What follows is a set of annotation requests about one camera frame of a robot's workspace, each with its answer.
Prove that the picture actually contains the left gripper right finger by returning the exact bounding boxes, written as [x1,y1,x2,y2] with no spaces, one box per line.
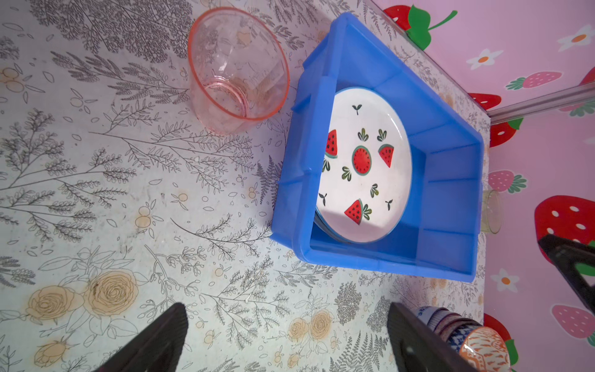
[387,302,474,372]

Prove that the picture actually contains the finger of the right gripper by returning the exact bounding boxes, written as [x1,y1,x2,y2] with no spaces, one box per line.
[539,234,594,313]

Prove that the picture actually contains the blue plastic bin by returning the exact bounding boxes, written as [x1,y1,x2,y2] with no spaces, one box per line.
[271,12,484,282]

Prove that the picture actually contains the pink translucent cup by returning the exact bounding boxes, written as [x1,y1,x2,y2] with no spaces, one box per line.
[187,7,290,135]

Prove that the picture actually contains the red patterned bowl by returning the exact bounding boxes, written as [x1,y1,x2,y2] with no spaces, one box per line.
[413,305,512,372]

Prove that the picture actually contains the white watermelon plate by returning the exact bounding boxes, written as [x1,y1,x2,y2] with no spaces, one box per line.
[315,88,413,243]

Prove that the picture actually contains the green translucent cup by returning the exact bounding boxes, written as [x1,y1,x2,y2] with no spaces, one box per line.
[480,190,501,234]

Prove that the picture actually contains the mint green flower plate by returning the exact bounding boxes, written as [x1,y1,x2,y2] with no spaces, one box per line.
[314,212,351,243]

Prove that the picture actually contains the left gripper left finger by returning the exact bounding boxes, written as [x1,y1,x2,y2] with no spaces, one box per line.
[96,302,188,372]

